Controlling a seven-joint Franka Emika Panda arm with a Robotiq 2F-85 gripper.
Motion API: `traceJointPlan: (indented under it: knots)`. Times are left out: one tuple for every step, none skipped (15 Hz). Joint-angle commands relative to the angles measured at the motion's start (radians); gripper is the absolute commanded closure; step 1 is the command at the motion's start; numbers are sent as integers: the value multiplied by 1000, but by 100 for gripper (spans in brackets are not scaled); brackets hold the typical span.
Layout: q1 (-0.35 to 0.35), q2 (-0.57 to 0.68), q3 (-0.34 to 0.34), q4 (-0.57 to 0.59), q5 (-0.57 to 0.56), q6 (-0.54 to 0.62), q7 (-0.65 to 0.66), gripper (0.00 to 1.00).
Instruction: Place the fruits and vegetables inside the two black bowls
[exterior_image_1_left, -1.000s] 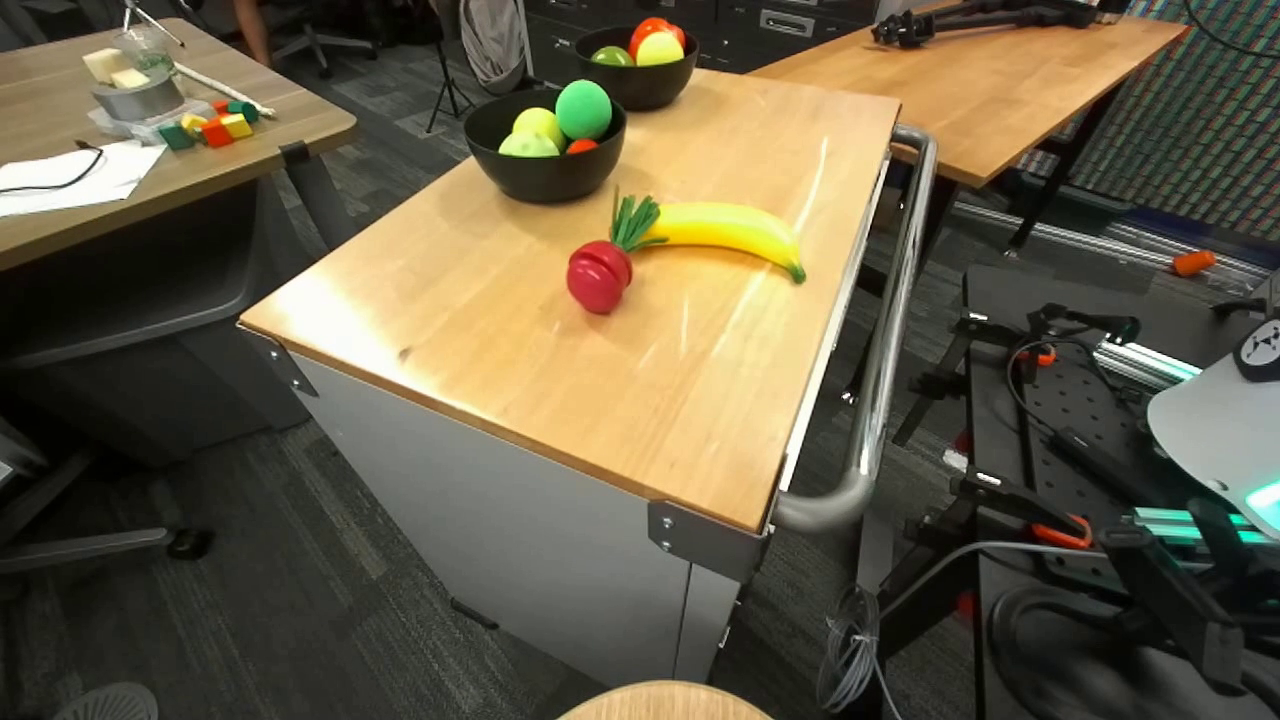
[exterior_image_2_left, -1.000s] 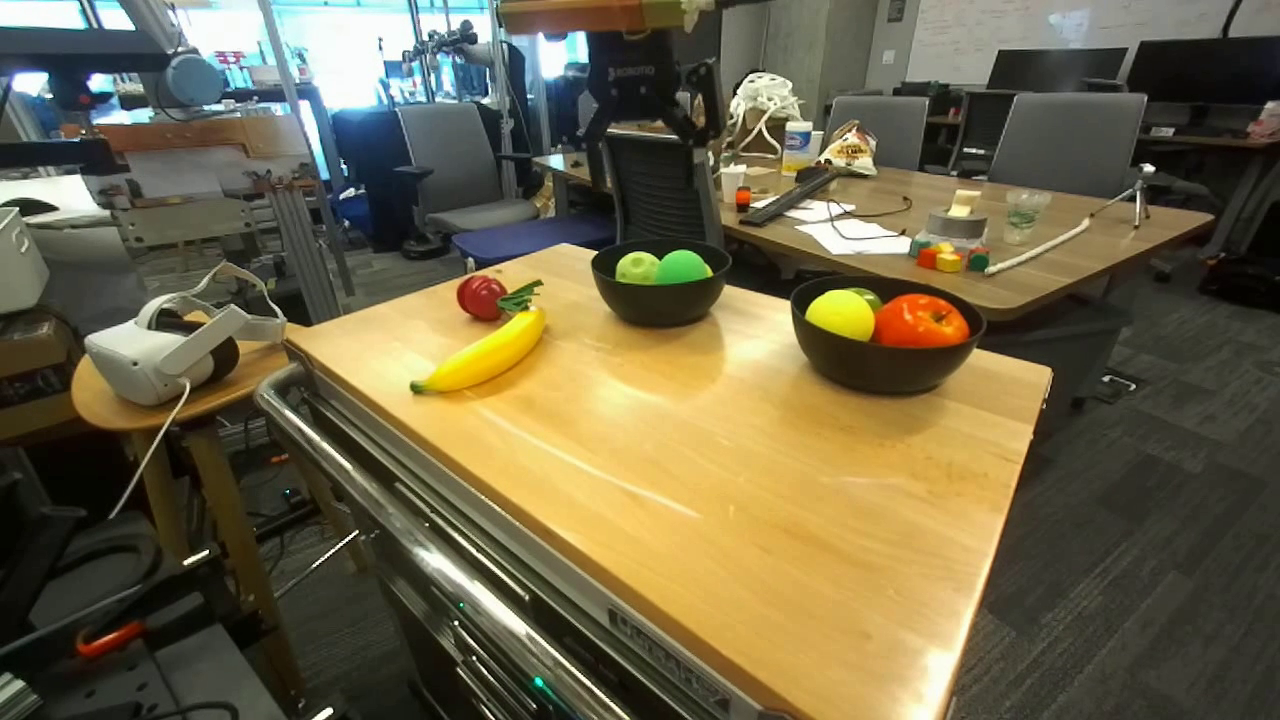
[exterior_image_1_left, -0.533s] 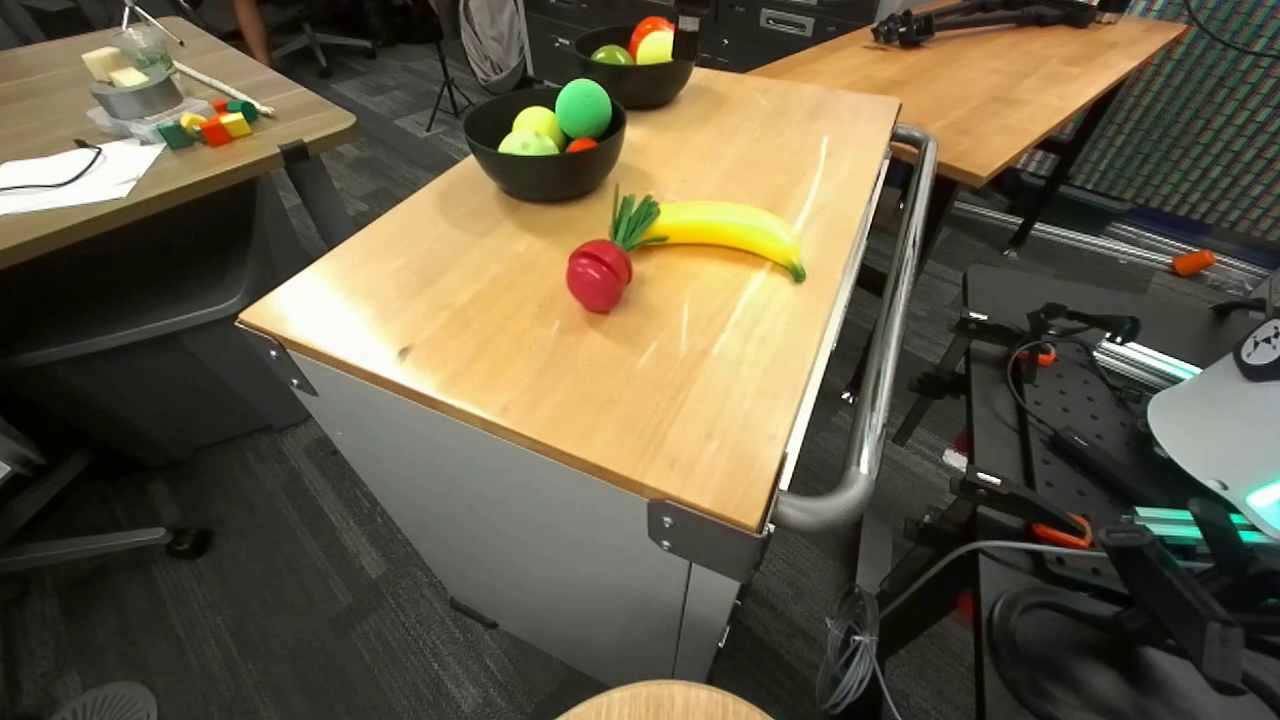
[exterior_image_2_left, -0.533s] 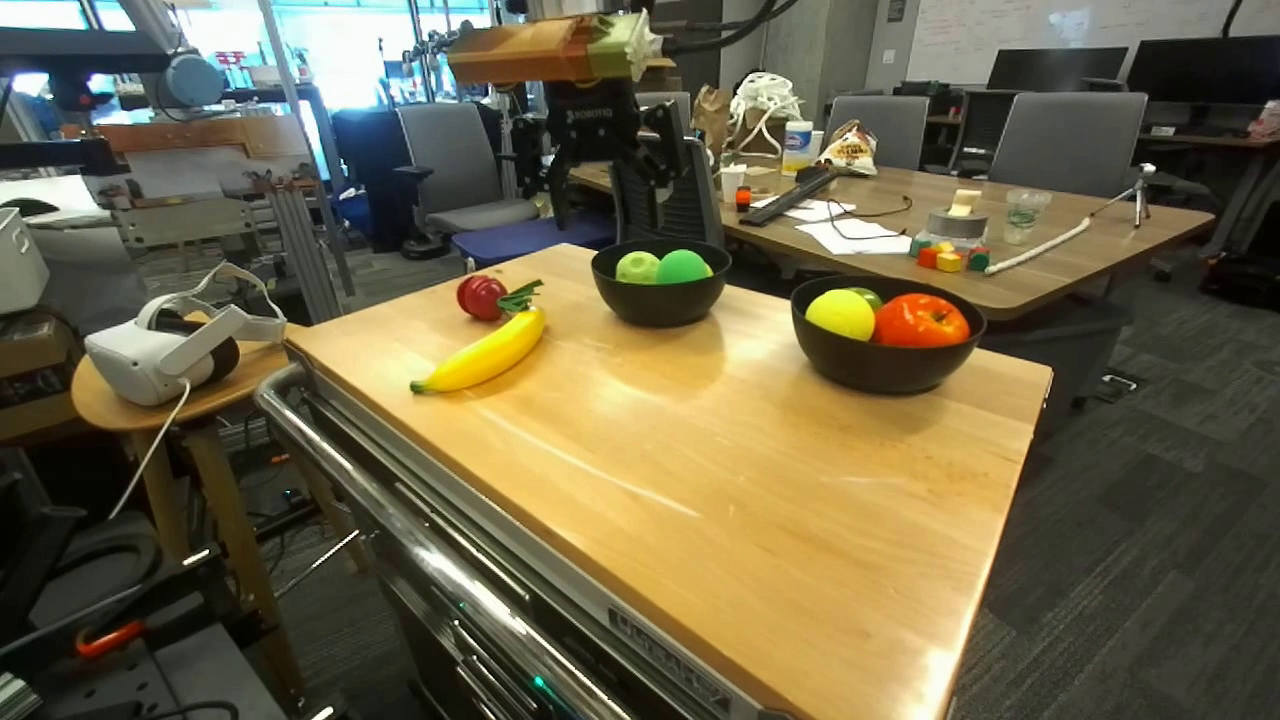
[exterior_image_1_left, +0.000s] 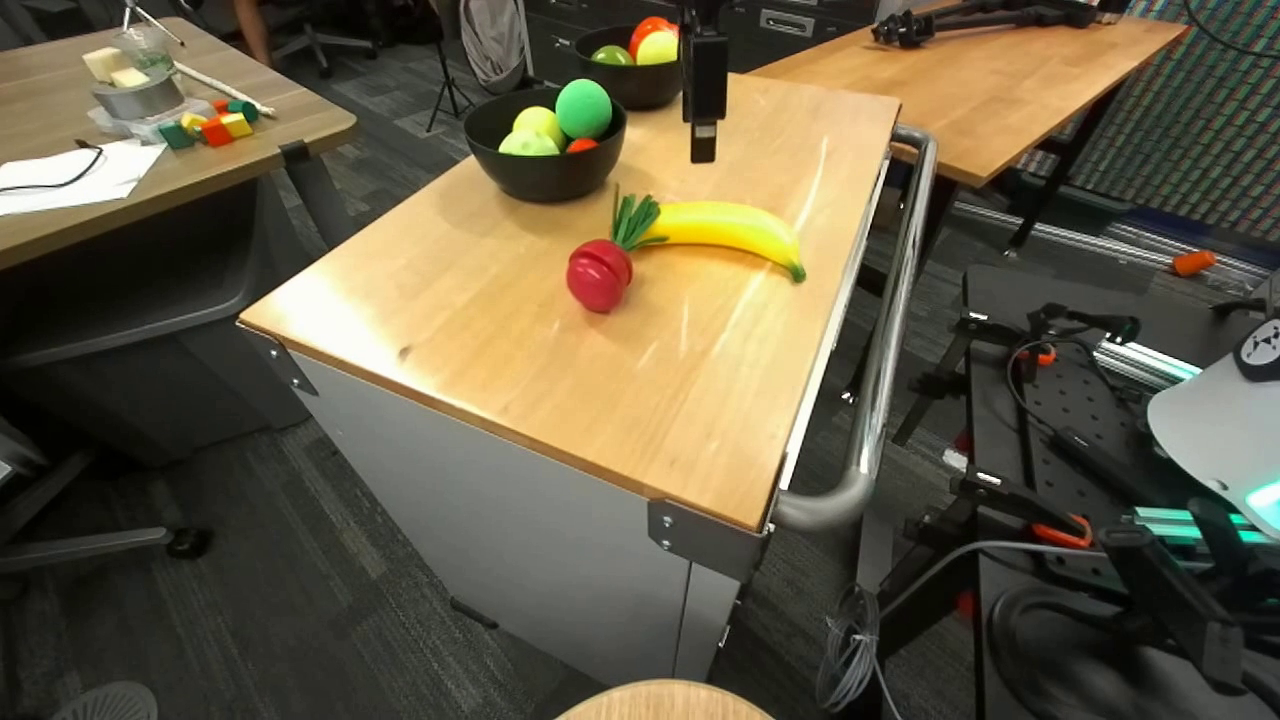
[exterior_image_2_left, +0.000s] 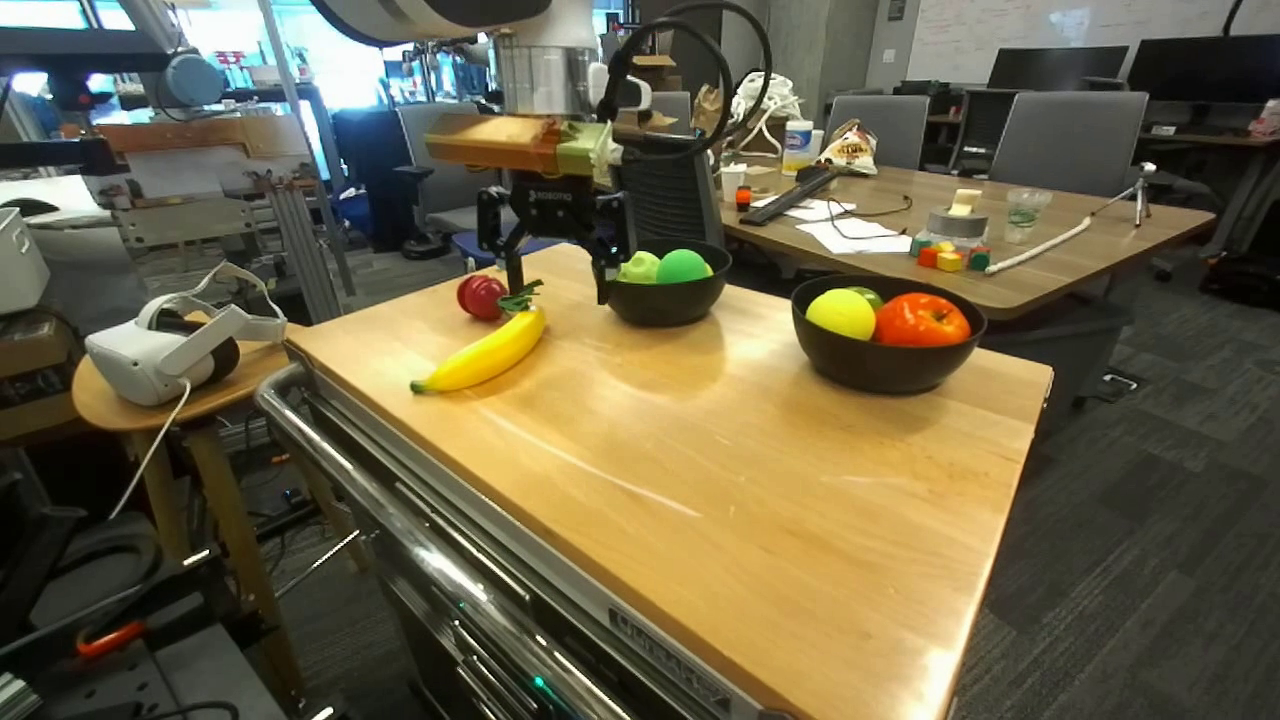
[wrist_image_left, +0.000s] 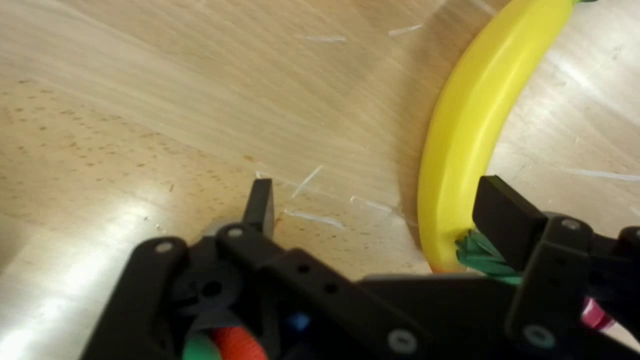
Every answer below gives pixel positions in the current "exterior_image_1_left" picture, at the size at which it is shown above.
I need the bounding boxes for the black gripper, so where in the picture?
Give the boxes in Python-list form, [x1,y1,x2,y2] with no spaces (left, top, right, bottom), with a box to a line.
[676,0,738,170]

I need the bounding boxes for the yellow toy banana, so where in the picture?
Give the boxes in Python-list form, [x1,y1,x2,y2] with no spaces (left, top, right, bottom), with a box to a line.
[643,197,814,289]

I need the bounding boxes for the yellow toy ball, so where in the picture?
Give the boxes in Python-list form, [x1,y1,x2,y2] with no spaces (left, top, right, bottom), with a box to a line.
[633,30,686,68]
[509,104,568,154]

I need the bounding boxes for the green toy ball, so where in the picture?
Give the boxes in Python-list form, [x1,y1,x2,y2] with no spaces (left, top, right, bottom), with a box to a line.
[553,76,618,143]

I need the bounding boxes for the red toy radish green leaves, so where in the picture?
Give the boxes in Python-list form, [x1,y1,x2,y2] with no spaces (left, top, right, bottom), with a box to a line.
[564,188,663,320]

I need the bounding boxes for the light green dimpled ball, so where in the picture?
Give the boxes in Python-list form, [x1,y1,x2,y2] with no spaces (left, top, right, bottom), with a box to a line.
[496,128,562,161]

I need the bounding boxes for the black bowl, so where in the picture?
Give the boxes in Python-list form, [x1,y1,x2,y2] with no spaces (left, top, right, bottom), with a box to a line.
[571,19,696,115]
[461,84,633,207]

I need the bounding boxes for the long wooden desk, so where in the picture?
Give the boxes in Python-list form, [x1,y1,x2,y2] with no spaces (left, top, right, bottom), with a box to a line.
[753,5,1191,255]

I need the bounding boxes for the black tripod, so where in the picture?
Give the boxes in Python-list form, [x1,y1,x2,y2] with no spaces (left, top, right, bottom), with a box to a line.
[871,0,1115,52]

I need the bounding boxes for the wooden office desk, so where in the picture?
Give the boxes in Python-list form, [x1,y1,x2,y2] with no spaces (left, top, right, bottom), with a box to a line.
[0,12,359,464]

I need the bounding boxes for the white cart cabinet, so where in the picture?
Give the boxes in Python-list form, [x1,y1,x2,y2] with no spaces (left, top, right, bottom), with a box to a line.
[255,334,772,692]

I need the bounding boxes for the black perforated breadboard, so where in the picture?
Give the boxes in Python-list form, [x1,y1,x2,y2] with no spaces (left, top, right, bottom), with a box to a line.
[978,334,1280,720]

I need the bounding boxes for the white stick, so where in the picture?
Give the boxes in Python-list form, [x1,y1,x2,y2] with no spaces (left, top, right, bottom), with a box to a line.
[167,52,279,119]

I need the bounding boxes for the small orange tool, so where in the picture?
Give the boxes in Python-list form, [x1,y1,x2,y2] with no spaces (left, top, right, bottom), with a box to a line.
[1167,245,1226,282]

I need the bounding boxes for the round wooden stool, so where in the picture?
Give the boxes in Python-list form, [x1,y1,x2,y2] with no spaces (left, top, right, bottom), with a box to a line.
[558,676,779,720]

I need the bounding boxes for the clear plastic container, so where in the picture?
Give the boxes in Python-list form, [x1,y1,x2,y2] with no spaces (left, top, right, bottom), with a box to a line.
[81,19,187,123]

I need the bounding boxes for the white paper sheet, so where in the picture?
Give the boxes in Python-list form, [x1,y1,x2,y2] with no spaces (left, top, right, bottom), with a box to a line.
[0,138,171,222]

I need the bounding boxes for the black office chair base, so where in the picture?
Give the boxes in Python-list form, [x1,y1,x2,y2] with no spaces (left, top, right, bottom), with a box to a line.
[0,412,219,579]

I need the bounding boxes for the metal cart handle rail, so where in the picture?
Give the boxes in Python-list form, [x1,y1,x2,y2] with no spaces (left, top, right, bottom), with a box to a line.
[768,123,939,539]

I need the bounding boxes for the black clamp orange handle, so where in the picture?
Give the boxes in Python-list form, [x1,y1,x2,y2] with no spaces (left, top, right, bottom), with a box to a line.
[951,306,1141,393]
[931,473,1114,561]

